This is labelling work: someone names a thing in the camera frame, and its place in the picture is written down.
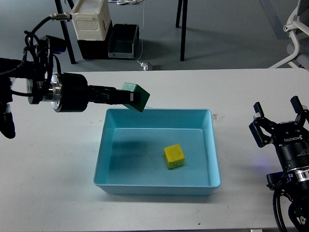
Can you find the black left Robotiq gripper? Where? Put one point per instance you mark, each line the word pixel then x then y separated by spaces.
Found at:
pixel 70 92

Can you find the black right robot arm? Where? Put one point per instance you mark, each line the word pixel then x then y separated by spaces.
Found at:
pixel 295 187

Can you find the yellow cube block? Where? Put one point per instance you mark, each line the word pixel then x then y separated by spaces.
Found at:
pixel 174 156

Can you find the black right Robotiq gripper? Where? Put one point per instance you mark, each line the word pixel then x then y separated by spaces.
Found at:
pixel 291 139

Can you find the black open bin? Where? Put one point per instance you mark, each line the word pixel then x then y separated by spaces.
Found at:
pixel 123 41

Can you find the green cube block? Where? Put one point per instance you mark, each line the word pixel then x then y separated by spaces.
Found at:
pixel 140 97

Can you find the white office chair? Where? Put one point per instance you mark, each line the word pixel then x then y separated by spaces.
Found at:
pixel 298 49

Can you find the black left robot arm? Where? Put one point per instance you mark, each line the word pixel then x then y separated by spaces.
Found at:
pixel 38 77

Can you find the black table leg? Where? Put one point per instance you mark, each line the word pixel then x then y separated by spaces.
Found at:
pixel 65 33
pixel 181 21

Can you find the black crate under white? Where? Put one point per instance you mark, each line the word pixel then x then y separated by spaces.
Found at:
pixel 94 47

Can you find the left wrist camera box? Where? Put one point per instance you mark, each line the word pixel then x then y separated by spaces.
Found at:
pixel 56 45

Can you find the light blue plastic tray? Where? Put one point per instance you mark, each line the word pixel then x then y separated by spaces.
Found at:
pixel 131 153

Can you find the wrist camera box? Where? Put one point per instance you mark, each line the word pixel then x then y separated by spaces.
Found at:
pixel 56 45
pixel 274 179

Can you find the white plastic crate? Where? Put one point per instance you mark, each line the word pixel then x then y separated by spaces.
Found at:
pixel 91 19

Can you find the black table leg left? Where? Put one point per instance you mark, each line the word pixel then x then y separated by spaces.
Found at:
pixel 65 33

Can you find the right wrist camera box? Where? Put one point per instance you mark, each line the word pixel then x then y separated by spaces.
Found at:
pixel 274 179

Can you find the black table leg right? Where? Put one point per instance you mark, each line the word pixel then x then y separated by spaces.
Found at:
pixel 181 21

